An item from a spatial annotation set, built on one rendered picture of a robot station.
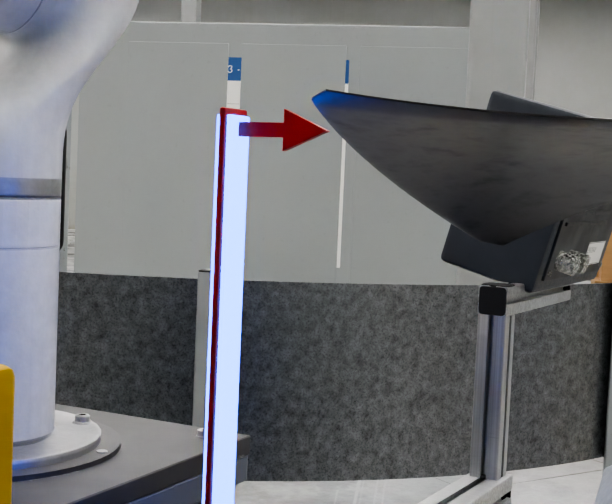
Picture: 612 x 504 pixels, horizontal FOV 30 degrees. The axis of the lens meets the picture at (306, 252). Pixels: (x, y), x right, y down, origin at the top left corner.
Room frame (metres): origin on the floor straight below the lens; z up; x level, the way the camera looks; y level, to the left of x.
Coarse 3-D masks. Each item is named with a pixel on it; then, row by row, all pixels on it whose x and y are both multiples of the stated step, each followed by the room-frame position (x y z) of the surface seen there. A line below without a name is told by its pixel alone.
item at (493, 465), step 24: (480, 336) 1.13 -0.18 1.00; (504, 336) 1.12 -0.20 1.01; (480, 360) 1.13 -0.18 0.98; (504, 360) 1.12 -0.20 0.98; (480, 384) 1.13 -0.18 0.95; (504, 384) 1.12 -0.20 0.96; (480, 408) 1.13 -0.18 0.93; (504, 408) 1.13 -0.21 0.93; (480, 432) 1.13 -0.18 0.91; (504, 432) 1.13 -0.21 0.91; (480, 456) 1.13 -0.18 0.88; (504, 456) 1.13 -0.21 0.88
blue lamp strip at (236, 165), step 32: (224, 192) 0.66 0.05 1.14; (224, 224) 0.65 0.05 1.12; (224, 256) 0.65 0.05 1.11; (224, 288) 0.65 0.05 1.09; (224, 320) 0.66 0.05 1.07; (224, 352) 0.66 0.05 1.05; (224, 384) 0.66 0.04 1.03; (224, 416) 0.66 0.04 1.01; (224, 448) 0.66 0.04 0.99; (224, 480) 0.66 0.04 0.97
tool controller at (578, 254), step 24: (504, 96) 1.18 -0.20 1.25; (576, 216) 1.20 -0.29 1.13; (600, 216) 1.29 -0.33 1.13; (456, 240) 1.20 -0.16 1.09; (528, 240) 1.17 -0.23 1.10; (552, 240) 1.16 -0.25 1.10; (576, 240) 1.23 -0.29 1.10; (600, 240) 1.33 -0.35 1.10; (456, 264) 1.20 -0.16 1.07; (480, 264) 1.19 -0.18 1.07; (504, 264) 1.18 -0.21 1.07; (528, 264) 1.16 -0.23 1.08; (552, 264) 1.18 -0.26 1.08; (576, 264) 1.18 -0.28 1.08; (600, 264) 1.36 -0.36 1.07; (528, 288) 1.16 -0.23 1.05
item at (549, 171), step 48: (336, 96) 0.53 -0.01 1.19; (384, 144) 0.59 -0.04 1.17; (432, 144) 0.58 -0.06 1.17; (480, 144) 0.57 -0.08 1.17; (528, 144) 0.56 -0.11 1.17; (576, 144) 0.55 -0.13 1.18; (432, 192) 0.65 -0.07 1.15; (480, 192) 0.65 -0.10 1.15; (528, 192) 0.64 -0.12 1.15; (576, 192) 0.64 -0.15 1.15; (480, 240) 0.71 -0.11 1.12
